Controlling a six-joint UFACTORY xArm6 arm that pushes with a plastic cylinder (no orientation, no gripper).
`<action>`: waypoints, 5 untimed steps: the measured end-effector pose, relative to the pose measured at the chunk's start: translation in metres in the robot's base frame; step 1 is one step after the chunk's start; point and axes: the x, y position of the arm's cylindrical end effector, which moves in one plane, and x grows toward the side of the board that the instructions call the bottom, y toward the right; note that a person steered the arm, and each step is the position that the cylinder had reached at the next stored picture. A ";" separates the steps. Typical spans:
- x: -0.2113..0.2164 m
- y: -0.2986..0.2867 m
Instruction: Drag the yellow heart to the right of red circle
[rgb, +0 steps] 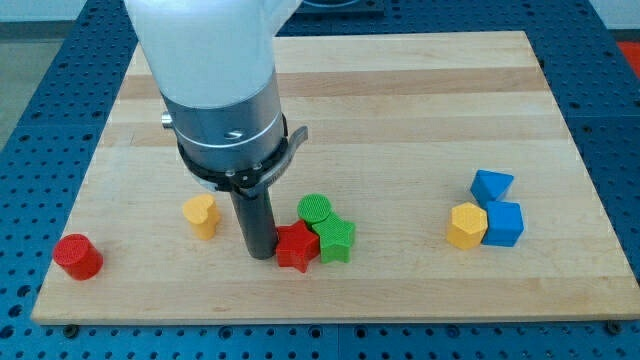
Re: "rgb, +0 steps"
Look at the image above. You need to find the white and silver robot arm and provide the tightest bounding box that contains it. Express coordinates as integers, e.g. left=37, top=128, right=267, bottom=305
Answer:
left=125, top=0, right=308, bottom=259

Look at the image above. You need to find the yellow hexagon block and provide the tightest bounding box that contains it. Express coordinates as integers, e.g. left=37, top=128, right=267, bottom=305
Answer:
left=446, top=202, right=488, bottom=250

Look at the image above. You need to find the blue triangle block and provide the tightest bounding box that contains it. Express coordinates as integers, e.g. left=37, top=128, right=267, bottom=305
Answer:
left=470, top=169, right=514, bottom=208

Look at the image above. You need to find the red cylinder block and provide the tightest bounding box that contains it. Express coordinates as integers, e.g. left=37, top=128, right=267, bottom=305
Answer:
left=53, top=233, right=104, bottom=281

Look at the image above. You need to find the wooden board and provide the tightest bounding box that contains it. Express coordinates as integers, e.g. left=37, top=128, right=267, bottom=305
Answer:
left=32, top=31, right=639, bottom=325

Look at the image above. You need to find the red star block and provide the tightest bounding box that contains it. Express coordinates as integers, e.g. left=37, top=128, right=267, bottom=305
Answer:
left=276, top=220, right=320, bottom=273

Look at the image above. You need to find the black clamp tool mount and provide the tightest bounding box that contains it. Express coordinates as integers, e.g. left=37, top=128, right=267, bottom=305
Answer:
left=176, top=116, right=308, bottom=198

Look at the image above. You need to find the yellow heart block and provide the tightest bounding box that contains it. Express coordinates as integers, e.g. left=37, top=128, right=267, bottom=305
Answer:
left=182, top=194, right=221, bottom=240

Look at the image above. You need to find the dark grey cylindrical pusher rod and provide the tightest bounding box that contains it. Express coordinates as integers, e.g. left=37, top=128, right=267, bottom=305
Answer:
left=230, top=190, right=278, bottom=260

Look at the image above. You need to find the green star block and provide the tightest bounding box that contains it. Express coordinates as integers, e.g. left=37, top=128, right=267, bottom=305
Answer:
left=312, top=212, right=356, bottom=263

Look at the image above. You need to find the green cylinder block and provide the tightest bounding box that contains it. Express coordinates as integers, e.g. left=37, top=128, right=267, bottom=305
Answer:
left=297, top=193, right=333, bottom=229

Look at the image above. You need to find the blue cube block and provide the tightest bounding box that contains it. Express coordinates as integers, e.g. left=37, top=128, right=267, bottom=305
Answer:
left=482, top=201, right=524, bottom=247

